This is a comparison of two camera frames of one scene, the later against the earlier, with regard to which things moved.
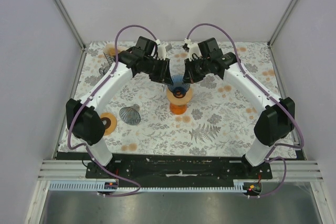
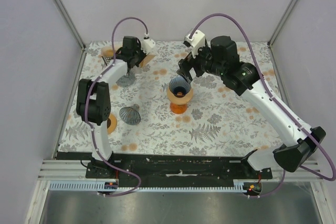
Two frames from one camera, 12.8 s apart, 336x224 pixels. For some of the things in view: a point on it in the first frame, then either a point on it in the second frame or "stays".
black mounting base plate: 179,170 stays
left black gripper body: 153,68 → 139,55
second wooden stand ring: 111,122 stays
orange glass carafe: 178,109 stays
